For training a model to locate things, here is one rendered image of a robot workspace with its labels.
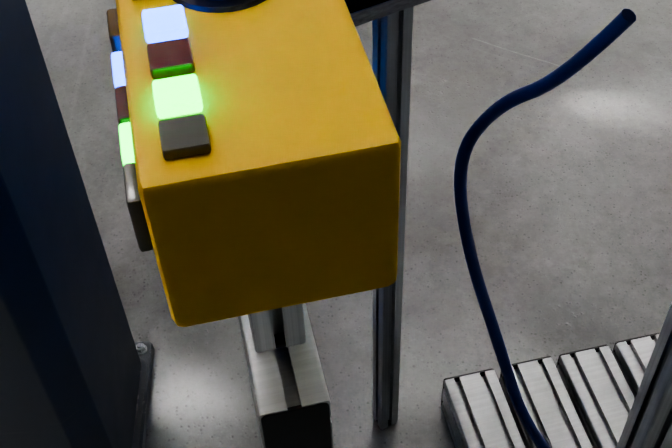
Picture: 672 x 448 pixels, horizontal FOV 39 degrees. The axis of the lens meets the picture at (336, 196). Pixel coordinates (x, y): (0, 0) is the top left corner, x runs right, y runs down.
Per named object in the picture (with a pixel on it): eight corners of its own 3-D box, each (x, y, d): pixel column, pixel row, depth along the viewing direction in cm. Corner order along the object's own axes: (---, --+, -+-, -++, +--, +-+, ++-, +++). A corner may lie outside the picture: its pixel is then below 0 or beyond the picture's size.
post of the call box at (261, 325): (306, 343, 55) (294, 197, 46) (255, 354, 55) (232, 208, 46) (296, 303, 57) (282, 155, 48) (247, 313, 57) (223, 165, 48)
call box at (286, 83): (399, 307, 43) (405, 137, 35) (178, 352, 42) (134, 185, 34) (324, 85, 54) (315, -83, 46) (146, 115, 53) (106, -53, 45)
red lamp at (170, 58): (196, 74, 39) (194, 62, 38) (152, 81, 38) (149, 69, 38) (191, 47, 40) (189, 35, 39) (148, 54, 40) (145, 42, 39)
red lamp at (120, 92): (144, 168, 41) (131, 117, 39) (130, 170, 41) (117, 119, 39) (140, 134, 43) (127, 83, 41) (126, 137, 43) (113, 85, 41)
